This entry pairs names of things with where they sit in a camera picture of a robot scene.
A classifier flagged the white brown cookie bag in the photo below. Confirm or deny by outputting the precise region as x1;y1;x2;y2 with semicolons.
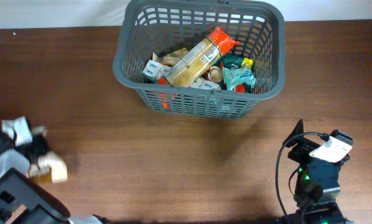
26;125;69;184

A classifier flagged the mint green snack packet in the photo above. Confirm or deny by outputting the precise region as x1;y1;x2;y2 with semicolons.
222;67;256;90

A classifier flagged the green Nescafe coffee bag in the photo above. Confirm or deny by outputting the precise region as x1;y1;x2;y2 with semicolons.
207;54;254;93

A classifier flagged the orange spaghetti packet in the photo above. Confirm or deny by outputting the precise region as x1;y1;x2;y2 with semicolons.
156;27;239;87

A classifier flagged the pink blue tissue multipack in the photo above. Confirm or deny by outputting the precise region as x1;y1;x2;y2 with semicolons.
142;60;221;91

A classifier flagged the cream paper pouch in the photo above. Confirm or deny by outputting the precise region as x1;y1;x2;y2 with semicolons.
152;48;188;67

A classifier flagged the grey plastic basket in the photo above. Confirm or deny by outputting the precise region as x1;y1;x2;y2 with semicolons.
113;0;286;119

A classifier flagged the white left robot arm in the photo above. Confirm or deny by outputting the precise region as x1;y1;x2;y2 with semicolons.
0;132;111;224

